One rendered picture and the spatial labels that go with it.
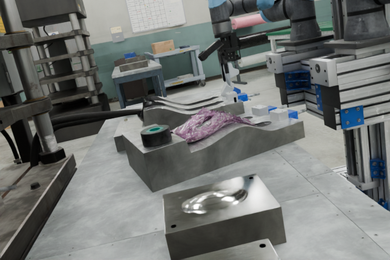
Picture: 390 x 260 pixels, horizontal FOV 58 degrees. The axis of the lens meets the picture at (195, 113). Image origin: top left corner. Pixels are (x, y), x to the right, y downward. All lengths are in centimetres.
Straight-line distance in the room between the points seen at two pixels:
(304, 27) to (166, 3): 622
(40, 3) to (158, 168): 450
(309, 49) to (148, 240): 133
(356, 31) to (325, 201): 75
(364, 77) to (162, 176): 80
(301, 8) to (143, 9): 621
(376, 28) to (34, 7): 452
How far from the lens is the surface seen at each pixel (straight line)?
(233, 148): 99
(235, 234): 63
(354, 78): 135
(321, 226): 70
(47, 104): 144
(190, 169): 95
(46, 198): 121
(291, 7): 182
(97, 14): 781
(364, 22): 137
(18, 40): 141
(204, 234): 62
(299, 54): 179
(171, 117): 130
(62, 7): 521
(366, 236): 68
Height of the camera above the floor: 118
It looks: 13 degrees down
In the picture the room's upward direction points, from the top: 11 degrees counter-clockwise
